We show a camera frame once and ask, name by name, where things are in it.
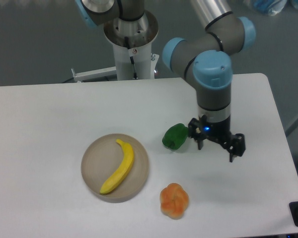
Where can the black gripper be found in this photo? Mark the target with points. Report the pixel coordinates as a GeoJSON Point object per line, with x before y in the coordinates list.
{"type": "Point", "coordinates": [219, 133]}

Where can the yellow banana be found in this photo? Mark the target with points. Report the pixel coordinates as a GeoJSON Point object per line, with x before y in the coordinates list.
{"type": "Point", "coordinates": [122, 171]}

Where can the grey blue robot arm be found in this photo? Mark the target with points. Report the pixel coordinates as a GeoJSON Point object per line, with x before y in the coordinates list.
{"type": "Point", "coordinates": [204, 64]}

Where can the beige round plate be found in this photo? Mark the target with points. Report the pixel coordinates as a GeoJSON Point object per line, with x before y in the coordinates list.
{"type": "Point", "coordinates": [104, 156]}

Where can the green bell pepper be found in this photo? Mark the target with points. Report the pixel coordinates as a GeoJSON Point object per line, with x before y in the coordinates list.
{"type": "Point", "coordinates": [175, 136]}

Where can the orange knotted bread roll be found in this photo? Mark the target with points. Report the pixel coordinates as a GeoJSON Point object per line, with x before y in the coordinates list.
{"type": "Point", "coordinates": [174, 201]}

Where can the blue plastic bag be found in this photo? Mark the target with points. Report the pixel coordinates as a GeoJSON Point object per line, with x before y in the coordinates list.
{"type": "Point", "coordinates": [267, 7]}

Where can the white metal bracket left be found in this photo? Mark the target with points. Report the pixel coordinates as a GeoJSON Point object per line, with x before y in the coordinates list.
{"type": "Point", "coordinates": [94, 75]}

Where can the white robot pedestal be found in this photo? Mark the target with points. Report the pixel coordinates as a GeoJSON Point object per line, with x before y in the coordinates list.
{"type": "Point", "coordinates": [131, 42]}

